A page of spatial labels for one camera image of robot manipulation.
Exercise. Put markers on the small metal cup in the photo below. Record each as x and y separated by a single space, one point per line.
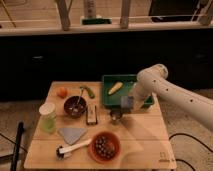
115 116

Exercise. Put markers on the small brown wooden box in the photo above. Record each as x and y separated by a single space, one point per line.
91 115

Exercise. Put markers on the wooden folding table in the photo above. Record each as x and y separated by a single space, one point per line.
143 137

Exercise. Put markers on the green plastic tray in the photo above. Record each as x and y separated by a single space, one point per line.
114 100

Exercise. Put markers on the grey triangular cloth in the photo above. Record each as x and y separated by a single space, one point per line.
71 135

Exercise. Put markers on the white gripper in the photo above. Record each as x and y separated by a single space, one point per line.
139 95

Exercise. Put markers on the metal spoon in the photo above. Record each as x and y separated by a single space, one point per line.
76 106

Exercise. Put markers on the black pole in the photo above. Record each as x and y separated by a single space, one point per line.
15 156

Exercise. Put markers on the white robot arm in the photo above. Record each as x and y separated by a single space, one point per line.
154 80

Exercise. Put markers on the yellow corn cob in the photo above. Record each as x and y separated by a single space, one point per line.
115 88

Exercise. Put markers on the jar with green liquid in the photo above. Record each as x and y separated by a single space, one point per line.
47 117

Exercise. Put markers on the orange fruit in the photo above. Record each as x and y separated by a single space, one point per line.
62 92

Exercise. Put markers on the white dish brush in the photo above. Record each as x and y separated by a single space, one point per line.
63 152

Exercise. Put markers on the dark brown bowl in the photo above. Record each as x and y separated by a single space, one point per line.
69 105

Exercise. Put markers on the blue sponge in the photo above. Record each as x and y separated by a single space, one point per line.
127 103

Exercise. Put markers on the green base white post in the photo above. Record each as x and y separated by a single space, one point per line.
90 17

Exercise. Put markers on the orange bowl with nuts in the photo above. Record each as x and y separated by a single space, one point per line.
105 147

